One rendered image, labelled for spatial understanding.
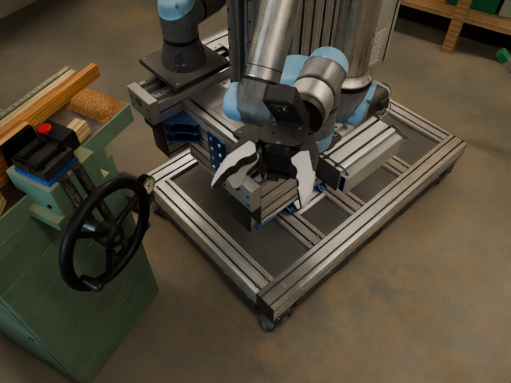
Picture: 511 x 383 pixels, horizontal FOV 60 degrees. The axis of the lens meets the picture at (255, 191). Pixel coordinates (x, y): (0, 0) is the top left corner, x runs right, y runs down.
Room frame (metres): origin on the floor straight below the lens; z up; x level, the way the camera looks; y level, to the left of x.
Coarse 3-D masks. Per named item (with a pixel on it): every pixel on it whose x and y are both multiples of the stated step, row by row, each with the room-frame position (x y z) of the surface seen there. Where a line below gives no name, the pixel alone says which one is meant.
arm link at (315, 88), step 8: (304, 80) 0.60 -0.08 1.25; (312, 80) 0.60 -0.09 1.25; (304, 88) 0.58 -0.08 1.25; (312, 88) 0.58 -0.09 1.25; (320, 88) 0.58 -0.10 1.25; (328, 88) 0.59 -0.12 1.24; (312, 96) 0.56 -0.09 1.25; (320, 96) 0.57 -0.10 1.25; (328, 96) 0.58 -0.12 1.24; (328, 104) 0.57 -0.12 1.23; (328, 112) 0.56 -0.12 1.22
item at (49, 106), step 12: (84, 72) 1.07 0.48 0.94; (96, 72) 1.10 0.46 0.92; (72, 84) 1.02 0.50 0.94; (84, 84) 1.05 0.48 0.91; (48, 96) 0.96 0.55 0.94; (60, 96) 0.97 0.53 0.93; (72, 96) 1.01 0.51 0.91; (36, 108) 0.91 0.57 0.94; (48, 108) 0.93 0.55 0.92; (24, 120) 0.87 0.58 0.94; (36, 120) 0.89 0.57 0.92; (0, 132) 0.82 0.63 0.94
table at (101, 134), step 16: (64, 112) 0.94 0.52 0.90; (128, 112) 0.97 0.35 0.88; (96, 128) 0.88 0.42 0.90; (112, 128) 0.91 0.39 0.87; (80, 144) 0.82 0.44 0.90; (96, 144) 0.85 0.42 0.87; (16, 192) 0.66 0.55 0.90; (16, 208) 0.62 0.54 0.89; (32, 208) 0.64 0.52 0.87; (0, 224) 0.58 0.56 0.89; (16, 224) 0.60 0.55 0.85; (64, 224) 0.60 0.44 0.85; (0, 240) 0.56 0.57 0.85
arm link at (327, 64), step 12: (324, 48) 0.69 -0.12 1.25; (312, 60) 0.66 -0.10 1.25; (324, 60) 0.65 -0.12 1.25; (336, 60) 0.66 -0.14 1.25; (300, 72) 0.64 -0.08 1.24; (312, 72) 0.62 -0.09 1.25; (324, 72) 0.62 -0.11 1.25; (336, 72) 0.63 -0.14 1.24; (336, 84) 0.61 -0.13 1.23; (336, 96) 0.61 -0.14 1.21
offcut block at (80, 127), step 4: (76, 120) 0.87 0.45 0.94; (80, 120) 0.87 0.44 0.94; (72, 124) 0.85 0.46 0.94; (76, 124) 0.85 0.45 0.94; (80, 124) 0.85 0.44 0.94; (84, 124) 0.86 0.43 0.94; (72, 128) 0.83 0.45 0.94; (76, 128) 0.83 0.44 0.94; (80, 128) 0.84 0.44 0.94; (84, 128) 0.85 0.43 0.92; (88, 128) 0.86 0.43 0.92; (76, 132) 0.82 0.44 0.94; (80, 132) 0.83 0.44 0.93; (84, 132) 0.85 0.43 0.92; (88, 132) 0.86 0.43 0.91; (80, 136) 0.83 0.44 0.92; (84, 136) 0.84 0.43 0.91; (80, 140) 0.83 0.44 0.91
